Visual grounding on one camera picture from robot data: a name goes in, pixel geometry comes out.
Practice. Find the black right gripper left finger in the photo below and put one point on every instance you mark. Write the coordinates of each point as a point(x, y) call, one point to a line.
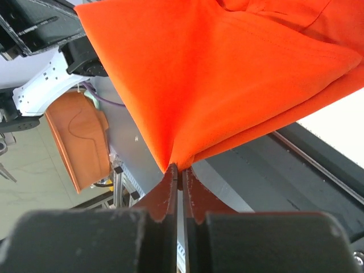
point(141, 238)

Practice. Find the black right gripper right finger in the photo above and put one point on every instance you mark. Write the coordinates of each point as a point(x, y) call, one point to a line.
point(220, 239)

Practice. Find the orange t shirt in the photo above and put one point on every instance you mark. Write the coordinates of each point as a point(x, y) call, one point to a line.
point(202, 77)

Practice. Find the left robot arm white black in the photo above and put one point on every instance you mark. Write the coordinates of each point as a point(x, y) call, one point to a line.
point(29, 28)

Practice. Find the orange chair seat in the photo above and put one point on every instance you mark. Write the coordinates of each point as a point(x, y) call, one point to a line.
point(79, 130)

